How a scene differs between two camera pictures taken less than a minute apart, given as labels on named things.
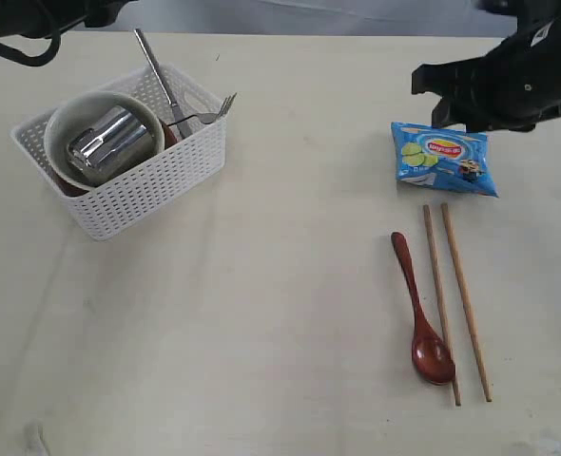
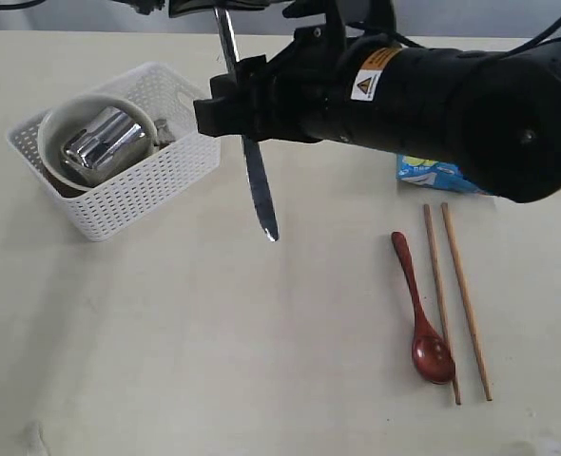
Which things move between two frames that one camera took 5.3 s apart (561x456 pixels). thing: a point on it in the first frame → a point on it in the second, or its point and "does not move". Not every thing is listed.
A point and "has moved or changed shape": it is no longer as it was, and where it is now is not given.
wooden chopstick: [441, 294] does not move
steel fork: [207, 118] → [164, 135]
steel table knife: [183, 123] → [257, 171]
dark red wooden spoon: [432, 360] does not move
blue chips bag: [446, 158] has moved or changed shape
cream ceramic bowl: [95, 134] does not move
